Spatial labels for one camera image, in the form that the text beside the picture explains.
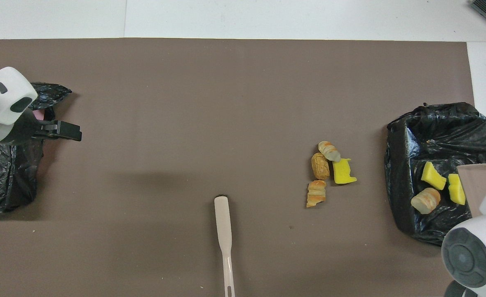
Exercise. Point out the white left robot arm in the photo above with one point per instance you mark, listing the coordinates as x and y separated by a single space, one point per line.
3 99

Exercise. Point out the black bag over pink bin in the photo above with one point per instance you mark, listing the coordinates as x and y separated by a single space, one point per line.
3 181

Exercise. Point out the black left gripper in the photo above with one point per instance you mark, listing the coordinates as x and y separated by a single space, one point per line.
24 128

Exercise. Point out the brown table mat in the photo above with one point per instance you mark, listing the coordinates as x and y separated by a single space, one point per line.
185 103

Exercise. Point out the brown bread roll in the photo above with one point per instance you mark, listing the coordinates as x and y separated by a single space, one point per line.
320 167

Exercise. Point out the croissant toy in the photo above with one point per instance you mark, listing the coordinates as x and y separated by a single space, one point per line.
425 201
316 194

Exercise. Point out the black bag lined bin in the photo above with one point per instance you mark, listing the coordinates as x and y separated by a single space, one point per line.
436 140

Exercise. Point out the pale striped bread roll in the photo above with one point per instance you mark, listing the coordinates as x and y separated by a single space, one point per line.
329 150

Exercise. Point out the green and yellow sponge piece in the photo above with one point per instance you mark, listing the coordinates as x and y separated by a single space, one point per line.
457 189

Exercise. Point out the beige hand brush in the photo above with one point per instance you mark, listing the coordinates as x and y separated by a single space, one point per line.
223 222

